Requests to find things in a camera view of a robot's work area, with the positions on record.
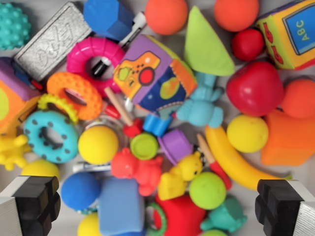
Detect black silver gripper right finger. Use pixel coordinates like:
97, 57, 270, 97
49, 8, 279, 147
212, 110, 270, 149
254, 179, 315, 236

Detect black silver gripper left finger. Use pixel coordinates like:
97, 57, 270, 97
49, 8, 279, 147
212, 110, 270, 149
0, 175, 62, 236

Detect yellow foam ball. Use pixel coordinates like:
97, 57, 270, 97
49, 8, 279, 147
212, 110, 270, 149
226, 115, 269, 153
21, 159, 61, 182
78, 125, 120, 165
77, 212, 102, 236

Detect blue foam ball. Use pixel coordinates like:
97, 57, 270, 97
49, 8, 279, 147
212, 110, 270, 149
61, 172, 101, 211

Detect teal rubber animal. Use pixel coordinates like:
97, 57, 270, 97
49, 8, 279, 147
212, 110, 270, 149
200, 195, 248, 233

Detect yellow rubber animal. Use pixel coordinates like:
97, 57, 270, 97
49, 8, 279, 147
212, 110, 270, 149
0, 134, 32, 171

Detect white blue marker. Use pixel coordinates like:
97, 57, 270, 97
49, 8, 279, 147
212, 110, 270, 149
72, 162, 112, 173

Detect orange foam block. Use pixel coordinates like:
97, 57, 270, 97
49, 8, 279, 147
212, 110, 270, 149
260, 109, 315, 166

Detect yellow toy banana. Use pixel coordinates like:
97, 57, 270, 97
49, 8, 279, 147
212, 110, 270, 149
204, 125, 292, 190

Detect green foam ball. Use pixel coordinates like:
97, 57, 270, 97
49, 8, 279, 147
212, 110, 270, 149
205, 229, 228, 236
189, 171, 227, 210

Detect wooden stick red tip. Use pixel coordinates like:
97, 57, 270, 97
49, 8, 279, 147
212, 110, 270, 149
196, 134, 232, 190

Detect blue foam block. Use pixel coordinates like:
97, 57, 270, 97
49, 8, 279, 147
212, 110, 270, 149
97, 177, 146, 236

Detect red foam block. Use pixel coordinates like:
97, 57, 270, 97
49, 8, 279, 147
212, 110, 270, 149
154, 194, 207, 236

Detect yellow rubber bear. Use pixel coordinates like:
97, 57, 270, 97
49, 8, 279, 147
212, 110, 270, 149
157, 151, 204, 200

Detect red rubber bear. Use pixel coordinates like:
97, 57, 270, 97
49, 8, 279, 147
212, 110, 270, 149
110, 147, 163, 197

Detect orange foam ball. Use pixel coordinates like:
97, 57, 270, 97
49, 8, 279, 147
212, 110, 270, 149
144, 0, 189, 35
213, 0, 260, 32
282, 78, 315, 120

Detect purple plastic cup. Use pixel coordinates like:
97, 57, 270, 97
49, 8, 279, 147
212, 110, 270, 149
157, 129, 194, 166

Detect red toy apple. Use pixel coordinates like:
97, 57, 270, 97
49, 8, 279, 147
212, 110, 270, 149
225, 60, 285, 118

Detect small red plastic piece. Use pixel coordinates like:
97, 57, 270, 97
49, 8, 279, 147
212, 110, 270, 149
105, 104, 122, 119

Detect green plastic cup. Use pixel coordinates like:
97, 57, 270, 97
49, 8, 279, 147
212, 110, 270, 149
129, 132, 159, 160

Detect light blue rubber animal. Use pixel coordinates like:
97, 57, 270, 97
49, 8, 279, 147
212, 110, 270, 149
176, 72, 224, 128

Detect wooden stick red head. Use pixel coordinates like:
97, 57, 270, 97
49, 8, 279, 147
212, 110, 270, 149
104, 87, 143, 137

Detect blue plastic spool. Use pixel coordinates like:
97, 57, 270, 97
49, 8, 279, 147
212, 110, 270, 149
142, 114, 172, 136

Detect grey embossed block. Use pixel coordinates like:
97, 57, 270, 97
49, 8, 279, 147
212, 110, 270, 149
13, 1, 92, 82

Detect small red ball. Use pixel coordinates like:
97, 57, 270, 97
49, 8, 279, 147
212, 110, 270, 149
231, 29, 265, 62

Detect ABC fabric cube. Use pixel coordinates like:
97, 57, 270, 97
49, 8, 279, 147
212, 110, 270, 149
254, 0, 315, 71

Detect green foam wedge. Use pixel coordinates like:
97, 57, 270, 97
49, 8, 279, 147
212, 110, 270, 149
184, 5, 236, 76

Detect teal bumpy ball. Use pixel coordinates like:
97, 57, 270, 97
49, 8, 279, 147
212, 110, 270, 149
0, 2, 32, 51

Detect blue foam hexagon prism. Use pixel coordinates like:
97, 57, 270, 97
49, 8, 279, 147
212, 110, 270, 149
83, 0, 135, 42

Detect white marker black cap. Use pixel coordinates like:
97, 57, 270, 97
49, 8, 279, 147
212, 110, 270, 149
92, 11, 148, 77

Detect teal ring dark dots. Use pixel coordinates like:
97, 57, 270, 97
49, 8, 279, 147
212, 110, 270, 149
23, 110, 79, 164

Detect yellow-green spiky ring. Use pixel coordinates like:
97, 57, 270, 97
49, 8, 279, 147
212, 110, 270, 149
37, 93, 79, 123

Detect green red teether ring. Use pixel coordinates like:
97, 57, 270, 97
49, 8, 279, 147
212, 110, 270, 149
145, 202, 168, 236

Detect orange bumpy ring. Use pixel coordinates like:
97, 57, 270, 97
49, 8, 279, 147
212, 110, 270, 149
46, 71, 103, 121

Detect pink ribbed plastic ring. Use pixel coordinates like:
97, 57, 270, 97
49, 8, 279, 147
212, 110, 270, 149
66, 36, 126, 95

